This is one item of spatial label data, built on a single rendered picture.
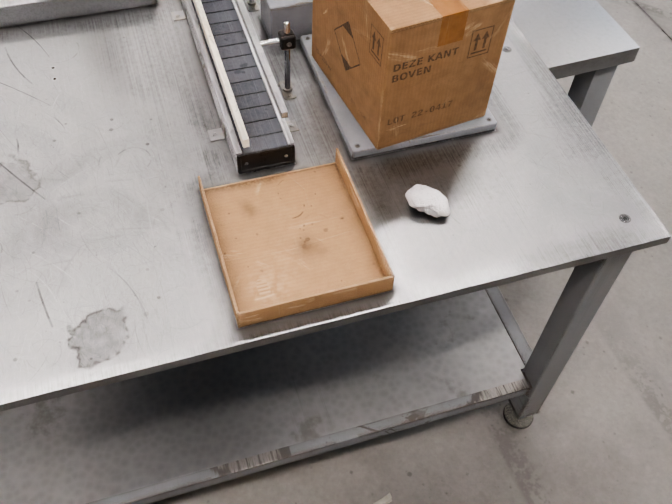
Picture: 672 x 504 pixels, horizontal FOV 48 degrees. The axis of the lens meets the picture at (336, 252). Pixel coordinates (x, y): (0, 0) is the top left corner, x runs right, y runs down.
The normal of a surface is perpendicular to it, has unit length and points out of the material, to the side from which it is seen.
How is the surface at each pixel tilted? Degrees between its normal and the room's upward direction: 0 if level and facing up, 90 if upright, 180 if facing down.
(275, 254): 0
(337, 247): 0
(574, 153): 0
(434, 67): 90
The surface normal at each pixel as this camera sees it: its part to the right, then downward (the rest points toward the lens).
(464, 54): 0.43, 0.73
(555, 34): 0.04, -0.60
